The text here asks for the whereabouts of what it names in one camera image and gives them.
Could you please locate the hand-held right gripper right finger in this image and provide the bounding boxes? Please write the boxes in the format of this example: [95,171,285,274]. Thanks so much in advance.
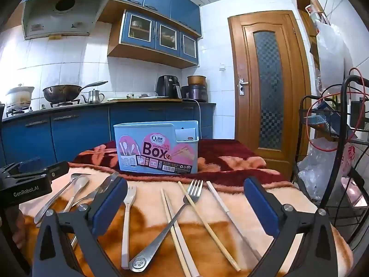
[244,177,338,277]

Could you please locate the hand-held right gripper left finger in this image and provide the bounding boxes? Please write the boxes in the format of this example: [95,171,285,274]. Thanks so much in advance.
[33,177,129,277]

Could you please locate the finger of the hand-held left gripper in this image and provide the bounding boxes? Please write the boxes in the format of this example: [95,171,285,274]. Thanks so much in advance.
[6,161,70,186]
[0,156,41,177]

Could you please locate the white-handled fork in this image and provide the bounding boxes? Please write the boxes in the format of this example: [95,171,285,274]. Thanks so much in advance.
[121,185,137,269]

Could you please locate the white chopstick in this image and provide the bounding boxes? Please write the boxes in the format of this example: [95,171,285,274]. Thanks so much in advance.
[206,180,261,260]

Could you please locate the steel fork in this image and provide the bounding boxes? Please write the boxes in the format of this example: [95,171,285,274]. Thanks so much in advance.
[129,179,204,273]

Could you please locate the blue plastic utensil box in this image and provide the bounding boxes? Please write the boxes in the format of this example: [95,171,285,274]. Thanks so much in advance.
[113,120,200,174]

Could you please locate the blue kitchen base cabinets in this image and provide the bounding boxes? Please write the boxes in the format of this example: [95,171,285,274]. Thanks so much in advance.
[0,101,217,169]

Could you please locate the white cooking pot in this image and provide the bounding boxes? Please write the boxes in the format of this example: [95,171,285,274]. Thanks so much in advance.
[6,84,35,112]

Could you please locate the red and orange printed blanket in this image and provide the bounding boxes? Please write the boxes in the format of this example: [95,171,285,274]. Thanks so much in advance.
[19,138,355,277]

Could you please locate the gas stove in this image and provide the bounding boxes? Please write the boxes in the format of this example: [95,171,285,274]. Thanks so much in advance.
[6,99,82,117]

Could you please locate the wooden door with glass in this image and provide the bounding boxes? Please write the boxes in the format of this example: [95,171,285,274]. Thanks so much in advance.
[228,10,312,177]

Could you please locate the clear plastic bag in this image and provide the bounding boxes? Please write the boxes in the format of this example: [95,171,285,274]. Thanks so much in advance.
[297,137,346,201]

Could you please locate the black wok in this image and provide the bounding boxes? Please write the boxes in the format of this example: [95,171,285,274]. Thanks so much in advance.
[43,81,109,104]

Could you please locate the steel kettle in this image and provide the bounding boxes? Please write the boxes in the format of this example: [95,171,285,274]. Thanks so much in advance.
[81,89,105,105]

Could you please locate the pink printed plastic bag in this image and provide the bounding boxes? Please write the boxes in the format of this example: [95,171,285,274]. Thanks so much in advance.
[341,143,361,185]

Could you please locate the black air fryer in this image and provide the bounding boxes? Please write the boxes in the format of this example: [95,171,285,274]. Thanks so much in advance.
[156,75,182,100]

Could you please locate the dark rice cooker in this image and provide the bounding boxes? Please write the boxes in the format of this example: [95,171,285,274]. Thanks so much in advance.
[181,85,208,103]

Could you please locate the brown bowl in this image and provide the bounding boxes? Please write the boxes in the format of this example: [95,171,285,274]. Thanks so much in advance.
[187,75,207,86]

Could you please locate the grey range hood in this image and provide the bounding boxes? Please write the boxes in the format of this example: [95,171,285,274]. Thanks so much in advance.
[22,0,110,40]

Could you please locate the white hanging plastic bag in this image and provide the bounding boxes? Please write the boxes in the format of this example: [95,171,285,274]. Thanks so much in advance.
[315,20,354,89]

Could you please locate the red cable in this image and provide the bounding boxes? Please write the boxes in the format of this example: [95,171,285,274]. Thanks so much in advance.
[306,68,369,152]

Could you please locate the white power cable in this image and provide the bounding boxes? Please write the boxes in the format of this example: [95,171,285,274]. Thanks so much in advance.
[184,99,202,139]

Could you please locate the black wire rack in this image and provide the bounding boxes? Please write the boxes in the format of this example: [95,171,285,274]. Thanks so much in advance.
[291,75,369,256]

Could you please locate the metal door handle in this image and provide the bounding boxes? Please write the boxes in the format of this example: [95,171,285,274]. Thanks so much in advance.
[237,78,249,96]

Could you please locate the glass-door wall cabinet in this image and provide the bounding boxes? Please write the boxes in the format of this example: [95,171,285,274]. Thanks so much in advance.
[107,9,201,69]

